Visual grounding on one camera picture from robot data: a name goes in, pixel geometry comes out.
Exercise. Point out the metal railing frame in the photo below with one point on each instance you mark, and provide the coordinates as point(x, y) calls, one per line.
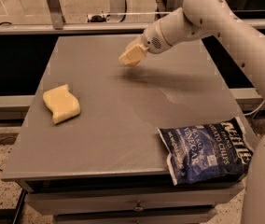
point(44, 17)

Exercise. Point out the yellow sponge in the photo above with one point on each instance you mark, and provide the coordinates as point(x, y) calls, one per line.
point(62, 103)

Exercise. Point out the metal drawer knob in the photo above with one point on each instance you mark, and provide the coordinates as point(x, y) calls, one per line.
point(138, 208)

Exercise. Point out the blue chip bag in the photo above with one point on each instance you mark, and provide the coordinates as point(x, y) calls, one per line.
point(205, 152)

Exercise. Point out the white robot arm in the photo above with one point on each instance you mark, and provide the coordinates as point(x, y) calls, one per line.
point(246, 48)

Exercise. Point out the orange fruit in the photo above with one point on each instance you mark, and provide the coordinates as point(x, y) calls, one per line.
point(134, 63)

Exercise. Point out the grey drawer cabinet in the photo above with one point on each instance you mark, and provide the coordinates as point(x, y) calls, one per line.
point(95, 168)

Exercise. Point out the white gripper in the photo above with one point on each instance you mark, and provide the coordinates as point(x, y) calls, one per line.
point(152, 40)

